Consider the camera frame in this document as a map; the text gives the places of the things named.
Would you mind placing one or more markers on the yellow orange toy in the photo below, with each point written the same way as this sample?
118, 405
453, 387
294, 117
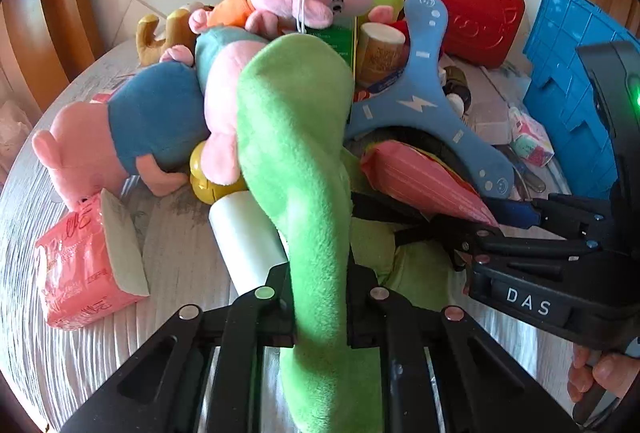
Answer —
210, 188

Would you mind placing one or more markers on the pink pig plush teal shirt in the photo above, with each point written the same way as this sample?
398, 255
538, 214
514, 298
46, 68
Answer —
225, 78

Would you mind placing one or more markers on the colourful tissue packet bundle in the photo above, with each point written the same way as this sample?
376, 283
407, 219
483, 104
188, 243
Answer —
530, 143

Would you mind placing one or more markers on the brown plush toy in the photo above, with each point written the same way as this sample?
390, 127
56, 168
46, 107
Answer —
175, 28

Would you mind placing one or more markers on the person's right hand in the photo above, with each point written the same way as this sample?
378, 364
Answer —
617, 370

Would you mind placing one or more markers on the pink green wet wipes pack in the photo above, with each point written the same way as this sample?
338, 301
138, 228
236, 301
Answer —
425, 183

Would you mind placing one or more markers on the dark green bottle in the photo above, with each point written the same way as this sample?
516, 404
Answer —
457, 85

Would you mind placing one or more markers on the green yellow box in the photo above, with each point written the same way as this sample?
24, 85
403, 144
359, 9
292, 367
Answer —
340, 43

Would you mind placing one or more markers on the pink tissue packet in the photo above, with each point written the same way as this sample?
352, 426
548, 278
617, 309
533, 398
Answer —
75, 263

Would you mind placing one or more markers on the paper cup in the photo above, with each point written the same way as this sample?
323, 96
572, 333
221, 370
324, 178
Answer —
380, 58

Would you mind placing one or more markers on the blue plastic storage crate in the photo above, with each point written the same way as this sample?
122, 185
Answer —
560, 78

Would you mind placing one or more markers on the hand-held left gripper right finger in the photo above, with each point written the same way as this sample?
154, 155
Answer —
365, 313

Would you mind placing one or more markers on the red toy suitcase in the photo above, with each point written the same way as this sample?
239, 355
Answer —
465, 3

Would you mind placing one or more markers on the light blue striped tablecloth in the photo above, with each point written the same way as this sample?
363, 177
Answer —
75, 373

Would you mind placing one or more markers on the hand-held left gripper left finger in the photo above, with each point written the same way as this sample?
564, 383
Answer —
272, 308

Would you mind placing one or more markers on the pink pig plush blue shirt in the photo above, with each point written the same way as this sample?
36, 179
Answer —
150, 113

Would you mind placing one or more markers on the white cylinder roll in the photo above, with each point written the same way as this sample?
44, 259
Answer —
245, 238

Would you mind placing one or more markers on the pink pig plush red dress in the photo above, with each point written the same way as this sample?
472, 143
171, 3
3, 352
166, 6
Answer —
382, 13

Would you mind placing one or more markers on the blue boomerang toy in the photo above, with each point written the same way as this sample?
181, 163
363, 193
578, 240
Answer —
415, 103

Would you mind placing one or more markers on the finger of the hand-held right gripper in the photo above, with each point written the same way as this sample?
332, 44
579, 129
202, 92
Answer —
512, 211
525, 249

